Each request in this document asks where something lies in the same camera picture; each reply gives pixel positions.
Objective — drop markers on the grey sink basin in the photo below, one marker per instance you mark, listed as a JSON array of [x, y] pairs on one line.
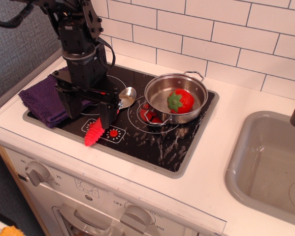
[[261, 171]]

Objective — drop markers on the left grey oven dial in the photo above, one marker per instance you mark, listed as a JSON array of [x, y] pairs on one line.
[[36, 173]]

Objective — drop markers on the white toy oven front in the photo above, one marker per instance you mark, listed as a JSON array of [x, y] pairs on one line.
[[69, 206]]

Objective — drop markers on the right red stove knob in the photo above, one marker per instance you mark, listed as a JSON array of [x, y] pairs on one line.
[[113, 133]]

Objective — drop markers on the silver metal pot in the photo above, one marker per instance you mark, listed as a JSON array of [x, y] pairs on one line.
[[159, 88]]

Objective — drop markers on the red toy strawberry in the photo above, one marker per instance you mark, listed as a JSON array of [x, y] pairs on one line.
[[180, 101]]

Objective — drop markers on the right grey oven dial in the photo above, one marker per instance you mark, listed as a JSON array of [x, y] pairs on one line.
[[136, 218]]

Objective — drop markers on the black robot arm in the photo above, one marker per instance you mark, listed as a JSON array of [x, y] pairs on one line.
[[78, 28]]

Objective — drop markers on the purple knitted cloth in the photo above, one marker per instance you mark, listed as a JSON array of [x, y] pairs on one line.
[[43, 101]]

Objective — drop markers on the yellow object at corner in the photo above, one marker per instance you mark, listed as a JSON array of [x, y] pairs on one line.
[[11, 231]]

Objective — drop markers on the spoon with red handle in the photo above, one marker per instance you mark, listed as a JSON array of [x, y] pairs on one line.
[[127, 96]]

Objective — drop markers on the grey oven dial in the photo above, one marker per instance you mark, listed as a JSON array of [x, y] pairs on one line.
[[136, 218], [36, 173]]

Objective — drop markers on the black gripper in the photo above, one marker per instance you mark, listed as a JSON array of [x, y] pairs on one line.
[[86, 79]]

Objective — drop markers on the black toy stovetop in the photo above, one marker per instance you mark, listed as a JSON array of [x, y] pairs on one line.
[[165, 149]]

